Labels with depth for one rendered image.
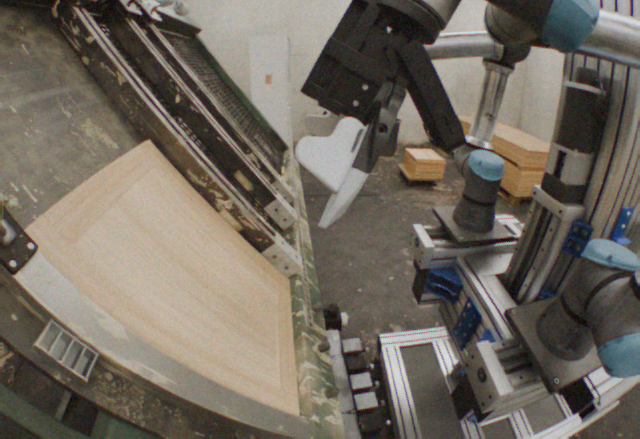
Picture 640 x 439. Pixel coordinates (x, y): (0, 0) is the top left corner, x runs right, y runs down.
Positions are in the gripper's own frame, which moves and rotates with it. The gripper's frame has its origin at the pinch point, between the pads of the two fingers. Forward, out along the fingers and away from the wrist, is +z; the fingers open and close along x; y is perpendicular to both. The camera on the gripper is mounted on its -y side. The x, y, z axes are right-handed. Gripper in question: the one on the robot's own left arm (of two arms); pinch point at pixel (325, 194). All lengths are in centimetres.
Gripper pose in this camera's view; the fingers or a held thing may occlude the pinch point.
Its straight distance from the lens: 29.7
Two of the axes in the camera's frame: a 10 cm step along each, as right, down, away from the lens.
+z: -4.7, 7.9, 3.9
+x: 0.0, 4.4, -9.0
